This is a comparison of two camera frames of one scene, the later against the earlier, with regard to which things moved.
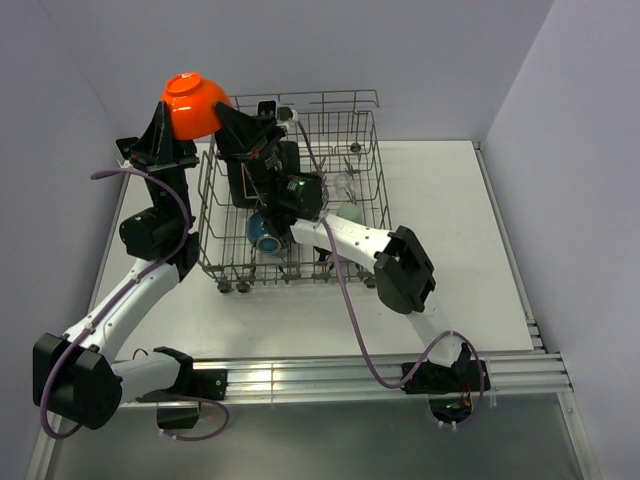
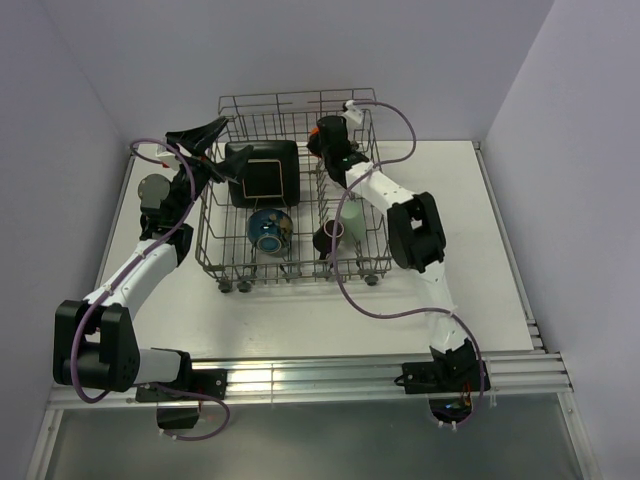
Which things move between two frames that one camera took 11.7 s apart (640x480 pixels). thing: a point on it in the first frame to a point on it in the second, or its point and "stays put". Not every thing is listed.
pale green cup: (351, 211) stays put
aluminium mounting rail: (310, 378) stays put
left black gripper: (158, 153) to (199, 140)
